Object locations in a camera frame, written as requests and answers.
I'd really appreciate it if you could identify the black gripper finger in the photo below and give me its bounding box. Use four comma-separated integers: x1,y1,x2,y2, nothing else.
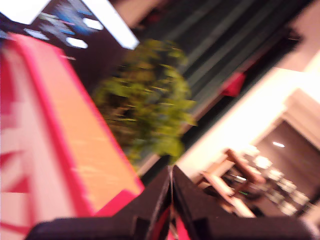
172,165,236,240
113,166,173,240

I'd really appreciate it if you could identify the red Nike shoebox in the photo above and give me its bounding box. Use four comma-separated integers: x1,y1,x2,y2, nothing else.
0,32,146,240

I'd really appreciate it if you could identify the wooden chair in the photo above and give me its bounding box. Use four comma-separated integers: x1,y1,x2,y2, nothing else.
194,147,266,219

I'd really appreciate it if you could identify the green leafy houseplant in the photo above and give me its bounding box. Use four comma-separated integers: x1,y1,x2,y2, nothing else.
92,38,198,166

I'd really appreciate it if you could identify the red cloth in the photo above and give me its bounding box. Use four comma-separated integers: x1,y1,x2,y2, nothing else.
219,71,248,98

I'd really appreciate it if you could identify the wide black computer monitor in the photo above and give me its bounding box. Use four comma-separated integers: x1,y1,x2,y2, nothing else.
0,0,141,101

